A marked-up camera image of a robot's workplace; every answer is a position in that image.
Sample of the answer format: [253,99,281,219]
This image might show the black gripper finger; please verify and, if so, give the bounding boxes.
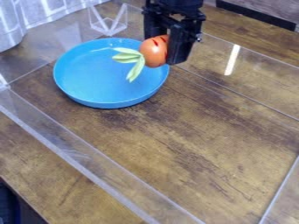
[167,21,201,65]
[144,14,167,39]

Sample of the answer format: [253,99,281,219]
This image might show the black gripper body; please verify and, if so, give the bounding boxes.
[143,0,205,30]

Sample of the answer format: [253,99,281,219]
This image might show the orange toy carrot green leaves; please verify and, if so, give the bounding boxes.
[112,34,169,82]

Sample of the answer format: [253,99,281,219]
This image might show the blue round plastic tray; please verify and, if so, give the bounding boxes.
[52,38,169,109]

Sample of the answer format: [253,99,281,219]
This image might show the dark wooden furniture edge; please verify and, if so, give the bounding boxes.
[216,0,299,32]

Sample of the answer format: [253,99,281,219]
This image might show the white grey checked curtain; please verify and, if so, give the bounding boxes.
[0,0,109,53]

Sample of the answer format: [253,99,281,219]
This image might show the clear acrylic enclosure wall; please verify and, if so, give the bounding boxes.
[0,3,299,224]

